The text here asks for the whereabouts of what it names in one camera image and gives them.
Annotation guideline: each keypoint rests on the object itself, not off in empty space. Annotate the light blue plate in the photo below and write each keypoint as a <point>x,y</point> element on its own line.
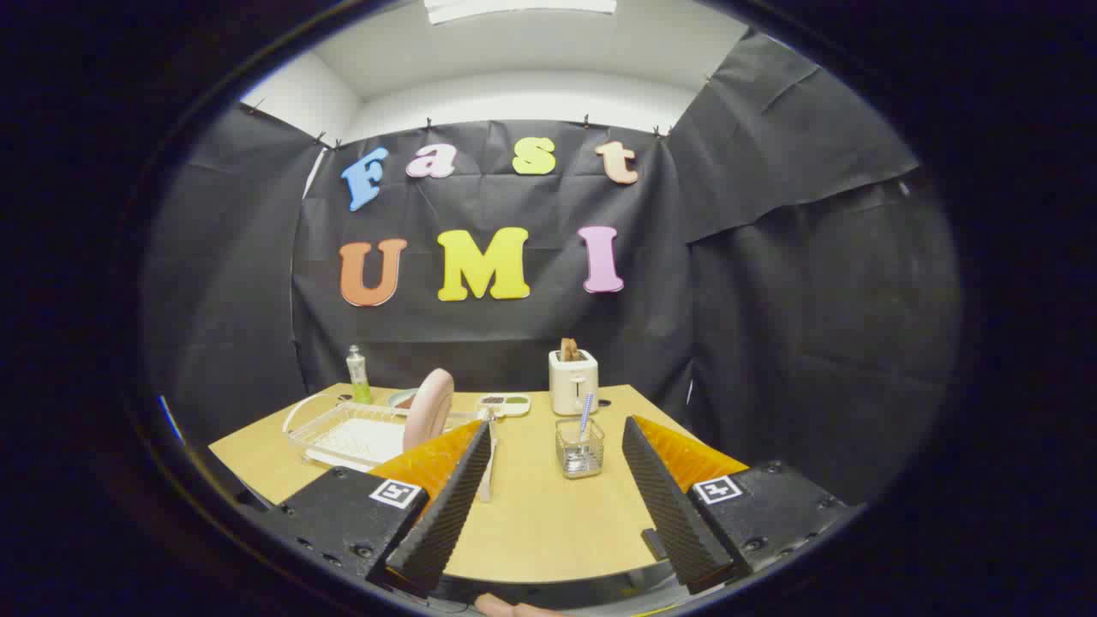
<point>401,398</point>

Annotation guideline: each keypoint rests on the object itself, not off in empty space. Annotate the brown bread slice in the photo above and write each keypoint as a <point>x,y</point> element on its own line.
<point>570,350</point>

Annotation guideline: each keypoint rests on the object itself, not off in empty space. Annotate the pink plate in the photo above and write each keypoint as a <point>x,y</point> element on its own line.
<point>427,411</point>

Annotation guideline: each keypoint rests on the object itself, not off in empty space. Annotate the white divided bean dish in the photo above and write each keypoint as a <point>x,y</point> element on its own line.
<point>504,404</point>

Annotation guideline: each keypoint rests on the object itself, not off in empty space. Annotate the ceiling light panel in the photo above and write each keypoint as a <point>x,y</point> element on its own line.
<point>518,8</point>

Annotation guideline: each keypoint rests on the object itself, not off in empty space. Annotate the white toaster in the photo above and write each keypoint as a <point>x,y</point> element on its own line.
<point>572,386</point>

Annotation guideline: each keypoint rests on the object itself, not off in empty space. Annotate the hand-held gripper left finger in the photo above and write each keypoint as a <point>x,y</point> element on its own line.
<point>446,514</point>

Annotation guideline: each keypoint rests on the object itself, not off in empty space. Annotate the bright monitor screen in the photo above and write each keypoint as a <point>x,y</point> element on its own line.
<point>171,420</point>

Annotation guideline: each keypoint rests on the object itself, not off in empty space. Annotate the green drink bottle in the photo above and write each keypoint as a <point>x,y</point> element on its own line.
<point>358,377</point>

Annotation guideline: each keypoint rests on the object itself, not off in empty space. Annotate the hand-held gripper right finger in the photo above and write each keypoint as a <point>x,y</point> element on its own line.
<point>673,514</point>

